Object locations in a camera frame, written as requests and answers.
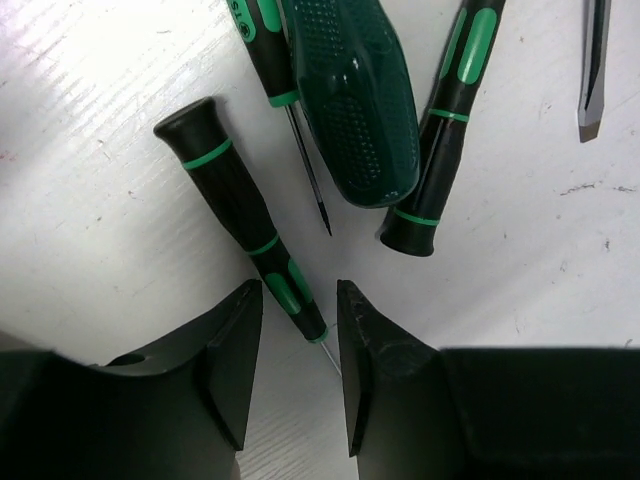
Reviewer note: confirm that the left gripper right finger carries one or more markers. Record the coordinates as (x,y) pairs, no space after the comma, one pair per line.
(416,412)

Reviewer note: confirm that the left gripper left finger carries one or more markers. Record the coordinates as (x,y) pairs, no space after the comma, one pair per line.
(176,408)

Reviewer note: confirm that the short black green precision screwdriver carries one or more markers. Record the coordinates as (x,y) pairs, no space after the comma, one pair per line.
(410,225)

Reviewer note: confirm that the small black green precision screwdriver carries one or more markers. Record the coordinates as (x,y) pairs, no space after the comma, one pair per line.
(205,151)

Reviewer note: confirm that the large green handle screwdriver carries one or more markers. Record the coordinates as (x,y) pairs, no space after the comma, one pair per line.
(356,95)

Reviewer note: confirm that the green handle long screwdriver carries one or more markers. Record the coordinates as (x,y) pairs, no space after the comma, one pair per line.
(592,95)

